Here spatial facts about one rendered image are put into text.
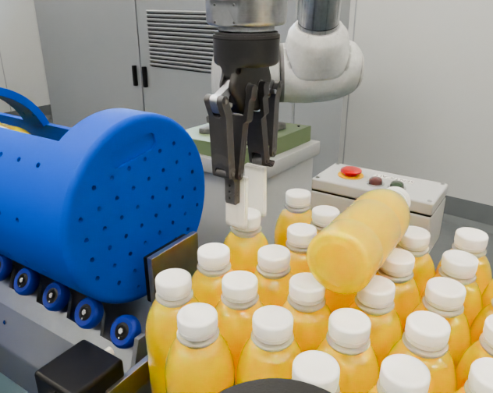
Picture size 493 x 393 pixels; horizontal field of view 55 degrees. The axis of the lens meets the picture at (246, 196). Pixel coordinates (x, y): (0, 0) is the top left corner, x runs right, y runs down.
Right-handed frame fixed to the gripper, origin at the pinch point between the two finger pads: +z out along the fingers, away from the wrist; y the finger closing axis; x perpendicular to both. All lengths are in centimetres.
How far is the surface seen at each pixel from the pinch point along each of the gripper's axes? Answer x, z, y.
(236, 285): 6.7, 4.3, 12.1
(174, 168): -16.1, 0.7, -4.4
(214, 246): -0.3, 4.4, 6.6
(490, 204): 9, 100, -272
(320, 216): 6.6, 4.6, -8.7
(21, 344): -33.8, 28.5, 15.3
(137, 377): -3.7, 17.8, 17.7
